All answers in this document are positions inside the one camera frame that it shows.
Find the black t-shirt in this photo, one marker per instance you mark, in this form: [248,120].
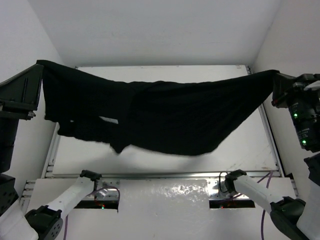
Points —
[186,119]

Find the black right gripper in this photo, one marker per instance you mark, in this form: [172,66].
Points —
[284,85]

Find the aluminium table frame rail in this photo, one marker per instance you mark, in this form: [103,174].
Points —
[250,147]

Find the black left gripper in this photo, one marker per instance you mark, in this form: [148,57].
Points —
[15,105]

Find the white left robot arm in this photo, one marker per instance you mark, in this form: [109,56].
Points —
[48,220]

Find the white front cover panel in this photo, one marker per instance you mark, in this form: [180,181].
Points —
[169,209]

